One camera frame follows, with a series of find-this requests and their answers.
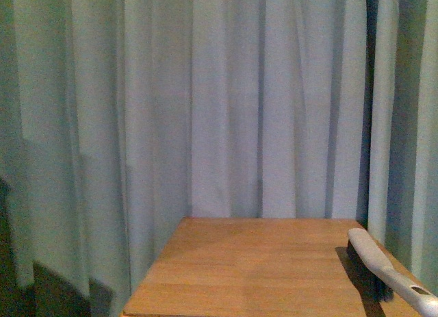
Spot white hand brush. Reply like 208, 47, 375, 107
346, 228, 437, 316

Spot pale green curtain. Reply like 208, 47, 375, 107
1, 0, 437, 310

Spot wooden nightstand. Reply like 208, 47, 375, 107
122, 218, 423, 316

